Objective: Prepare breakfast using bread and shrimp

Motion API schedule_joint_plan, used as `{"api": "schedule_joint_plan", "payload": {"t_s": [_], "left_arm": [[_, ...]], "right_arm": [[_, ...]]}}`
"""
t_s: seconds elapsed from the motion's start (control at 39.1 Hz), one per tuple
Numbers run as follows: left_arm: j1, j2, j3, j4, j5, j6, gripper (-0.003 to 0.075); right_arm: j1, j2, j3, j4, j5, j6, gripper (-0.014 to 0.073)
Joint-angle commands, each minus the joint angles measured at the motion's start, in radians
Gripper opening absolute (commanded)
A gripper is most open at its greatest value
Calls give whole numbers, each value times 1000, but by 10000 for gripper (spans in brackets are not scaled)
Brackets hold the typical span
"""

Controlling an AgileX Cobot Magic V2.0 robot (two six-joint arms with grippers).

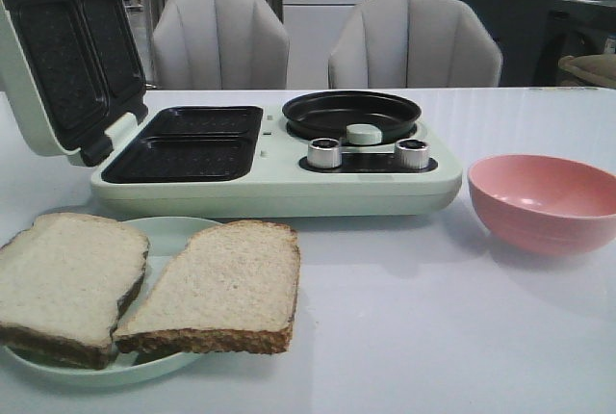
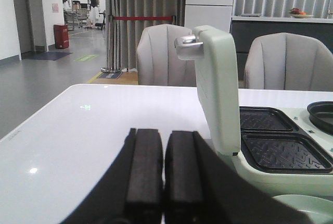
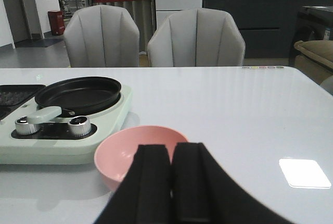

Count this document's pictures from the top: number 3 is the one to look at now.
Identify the red trash bin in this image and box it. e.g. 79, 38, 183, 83
48, 10, 65, 35

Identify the dark grey sideboard counter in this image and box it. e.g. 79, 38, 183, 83
203, 0, 332, 59

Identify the pink plastic bowl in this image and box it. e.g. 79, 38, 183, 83
94, 125, 188, 192

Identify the silver control knob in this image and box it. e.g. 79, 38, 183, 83
15, 116, 41, 135
68, 116, 92, 137

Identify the left grey upholstered chair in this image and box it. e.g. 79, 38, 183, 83
63, 5, 139, 68

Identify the right silver control knob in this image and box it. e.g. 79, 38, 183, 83
68, 116, 92, 137

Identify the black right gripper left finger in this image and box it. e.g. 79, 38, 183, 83
95, 144, 171, 223

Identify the left silver control knob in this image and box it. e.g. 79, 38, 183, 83
15, 116, 41, 135

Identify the black round frying pan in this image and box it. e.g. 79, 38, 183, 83
27, 77, 121, 124

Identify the right grey upholstered chair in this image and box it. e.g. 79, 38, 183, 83
147, 8, 246, 67

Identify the grey upholstered chair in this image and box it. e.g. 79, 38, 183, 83
63, 5, 139, 68
147, 8, 246, 67

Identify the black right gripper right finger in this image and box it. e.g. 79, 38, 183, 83
172, 143, 289, 223

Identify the mint green breakfast maker base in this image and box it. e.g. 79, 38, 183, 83
1, 85, 133, 165

